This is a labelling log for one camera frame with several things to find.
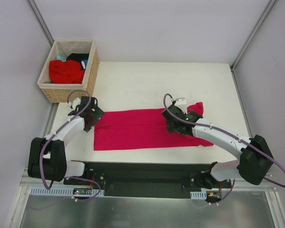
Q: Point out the aluminium frame post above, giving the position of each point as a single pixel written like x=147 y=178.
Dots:
x=41 y=22
x=253 y=33

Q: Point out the red t shirt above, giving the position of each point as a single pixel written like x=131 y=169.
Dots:
x=68 y=72

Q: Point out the aluminium frame rail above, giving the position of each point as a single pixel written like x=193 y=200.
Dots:
x=243 y=185

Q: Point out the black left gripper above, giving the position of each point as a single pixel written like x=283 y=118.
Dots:
x=95 y=116

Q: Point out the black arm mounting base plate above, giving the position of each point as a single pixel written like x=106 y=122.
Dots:
x=143 y=180

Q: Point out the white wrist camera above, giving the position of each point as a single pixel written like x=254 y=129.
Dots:
x=74 y=103
x=181 y=103

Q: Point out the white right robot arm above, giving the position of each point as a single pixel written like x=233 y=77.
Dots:
x=251 y=154

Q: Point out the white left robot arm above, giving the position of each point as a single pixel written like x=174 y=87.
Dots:
x=47 y=157

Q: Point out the white cable duct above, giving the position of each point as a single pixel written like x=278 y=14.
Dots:
x=198 y=195
x=66 y=191

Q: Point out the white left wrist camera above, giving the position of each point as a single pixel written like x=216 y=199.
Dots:
x=74 y=103

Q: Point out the wicker basket with liner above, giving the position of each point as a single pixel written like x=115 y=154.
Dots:
x=58 y=93

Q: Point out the right aluminium frame post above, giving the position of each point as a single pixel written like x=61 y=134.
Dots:
x=253 y=33

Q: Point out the black t shirt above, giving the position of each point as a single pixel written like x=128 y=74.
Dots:
x=81 y=58

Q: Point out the left white cable duct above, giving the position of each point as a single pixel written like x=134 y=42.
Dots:
x=66 y=191

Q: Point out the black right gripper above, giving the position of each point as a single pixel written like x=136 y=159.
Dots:
x=172 y=127

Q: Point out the magenta pink t shirt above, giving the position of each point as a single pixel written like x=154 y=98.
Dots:
x=139 y=129

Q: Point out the left aluminium frame post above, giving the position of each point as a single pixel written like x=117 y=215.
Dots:
x=41 y=22

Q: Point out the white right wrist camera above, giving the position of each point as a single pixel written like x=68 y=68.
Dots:
x=181 y=103

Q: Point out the right white cable duct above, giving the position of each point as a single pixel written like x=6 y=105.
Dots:
x=198 y=195

